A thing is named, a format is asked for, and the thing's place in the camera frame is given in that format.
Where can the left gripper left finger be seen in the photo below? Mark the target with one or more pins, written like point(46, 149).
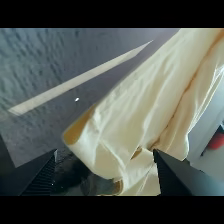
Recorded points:
point(36, 176)

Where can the red object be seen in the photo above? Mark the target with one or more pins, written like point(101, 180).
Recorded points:
point(218, 140)

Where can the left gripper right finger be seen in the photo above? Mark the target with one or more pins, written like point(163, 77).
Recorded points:
point(176, 180)

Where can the pale yellow shirt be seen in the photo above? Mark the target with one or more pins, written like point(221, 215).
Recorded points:
point(146, 100)

